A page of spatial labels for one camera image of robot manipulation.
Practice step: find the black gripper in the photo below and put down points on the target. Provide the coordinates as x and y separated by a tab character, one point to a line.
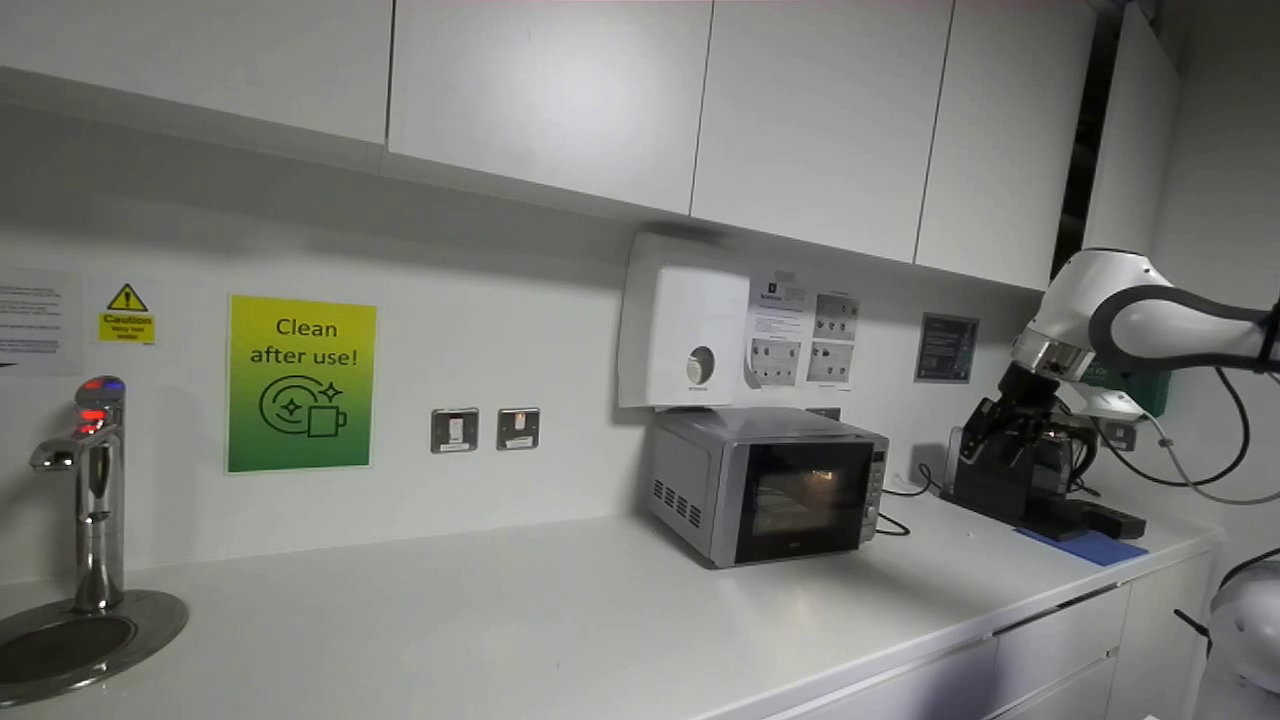
1034	399

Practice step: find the black microwave door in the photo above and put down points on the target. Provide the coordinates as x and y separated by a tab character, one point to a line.
801	500

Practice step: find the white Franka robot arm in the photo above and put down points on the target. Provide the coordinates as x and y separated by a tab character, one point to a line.
1085	300

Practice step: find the white upper cabinet door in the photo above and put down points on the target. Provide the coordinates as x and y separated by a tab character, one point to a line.
547	80
815	105
1003	134
202	42

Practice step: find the silver microwave body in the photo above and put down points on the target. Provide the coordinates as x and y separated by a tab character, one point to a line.
686	484

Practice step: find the black coffee machine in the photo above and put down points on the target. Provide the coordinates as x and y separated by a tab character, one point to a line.
1054	484

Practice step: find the framed dark poster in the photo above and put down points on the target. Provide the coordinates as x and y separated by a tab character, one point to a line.
947	349

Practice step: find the blue mat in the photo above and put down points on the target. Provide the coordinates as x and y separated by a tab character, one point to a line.
1094	547

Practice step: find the green recycling sign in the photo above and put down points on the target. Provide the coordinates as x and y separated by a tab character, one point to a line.
1158	395

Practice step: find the grey instruction card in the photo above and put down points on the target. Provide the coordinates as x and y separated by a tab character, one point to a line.
778	362
833	362
838	313

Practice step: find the white base cabinet fronts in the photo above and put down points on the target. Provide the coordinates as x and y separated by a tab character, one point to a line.
1054	643

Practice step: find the white notice sheet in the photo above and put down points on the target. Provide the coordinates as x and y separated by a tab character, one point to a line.
783	313

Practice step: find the white paper towel dispenser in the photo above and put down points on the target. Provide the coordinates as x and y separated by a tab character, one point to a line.
682	333

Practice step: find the white tall cabinet panel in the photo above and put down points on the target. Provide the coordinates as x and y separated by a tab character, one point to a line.
1132	134

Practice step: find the green clean after use poster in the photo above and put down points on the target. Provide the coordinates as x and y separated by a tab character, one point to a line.
300	384

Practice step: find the yellow warning sign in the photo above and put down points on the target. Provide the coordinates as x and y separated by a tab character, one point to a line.
127	318

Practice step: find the chrome water tap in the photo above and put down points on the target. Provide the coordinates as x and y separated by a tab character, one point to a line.
97	492

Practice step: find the round metal drip tray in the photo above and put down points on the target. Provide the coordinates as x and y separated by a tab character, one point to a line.
80	647

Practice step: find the white text notice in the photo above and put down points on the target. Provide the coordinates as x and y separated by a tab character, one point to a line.
35	324

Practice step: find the double wall socket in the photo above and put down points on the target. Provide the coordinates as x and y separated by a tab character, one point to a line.
929	467

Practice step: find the small metal wall socket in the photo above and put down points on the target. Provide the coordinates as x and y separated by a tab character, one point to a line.
1122	439

